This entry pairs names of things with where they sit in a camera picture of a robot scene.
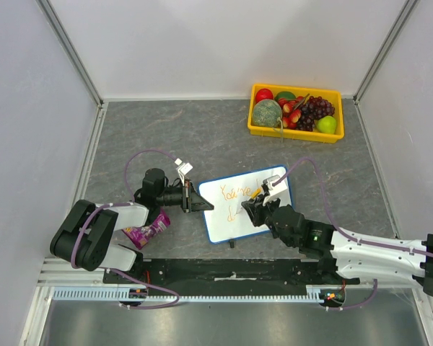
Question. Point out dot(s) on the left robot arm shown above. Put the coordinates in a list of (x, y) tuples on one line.
[(111, 235)]

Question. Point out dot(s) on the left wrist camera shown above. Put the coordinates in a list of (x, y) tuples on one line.
[(183, 168)]

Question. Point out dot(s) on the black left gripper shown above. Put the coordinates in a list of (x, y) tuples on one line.
[(191, 201)]

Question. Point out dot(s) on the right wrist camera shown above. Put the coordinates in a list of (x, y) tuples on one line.
[(273, 187)]

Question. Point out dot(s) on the green round fruit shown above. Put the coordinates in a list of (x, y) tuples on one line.
[(285, 95)]

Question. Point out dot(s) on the white orange marker pen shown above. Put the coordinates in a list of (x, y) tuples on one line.
[(252, 197)]

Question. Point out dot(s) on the purple snack bag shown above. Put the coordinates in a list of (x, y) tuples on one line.
[(140, 236)]

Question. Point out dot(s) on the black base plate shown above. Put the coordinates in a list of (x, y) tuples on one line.
[(236, 276)]

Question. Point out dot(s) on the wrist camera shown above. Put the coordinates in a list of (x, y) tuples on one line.
[(273, 187), (183, 168)]

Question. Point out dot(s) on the red apple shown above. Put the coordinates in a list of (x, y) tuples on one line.
[(263, 94)]

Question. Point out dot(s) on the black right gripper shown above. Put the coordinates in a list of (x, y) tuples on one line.
[(260, 213)]

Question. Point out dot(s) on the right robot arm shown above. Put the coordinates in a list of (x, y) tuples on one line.
[(349, 255)]

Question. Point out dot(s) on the green pear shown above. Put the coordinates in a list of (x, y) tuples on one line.
[(327, 125)]

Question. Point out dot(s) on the dark purple grape bunch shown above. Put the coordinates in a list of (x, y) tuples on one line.
[(313, 110)]

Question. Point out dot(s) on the white slotted cable duct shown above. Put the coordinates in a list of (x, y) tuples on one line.
[(133, 295)]

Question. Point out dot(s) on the yellow plastic fruit bin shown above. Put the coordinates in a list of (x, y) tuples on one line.
[(333, 96)]

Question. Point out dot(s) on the green netted melon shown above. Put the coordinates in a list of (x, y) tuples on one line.
[(266, 113)]

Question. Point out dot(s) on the blue framed whiteboard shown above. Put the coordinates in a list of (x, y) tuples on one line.
[(228, 221)]

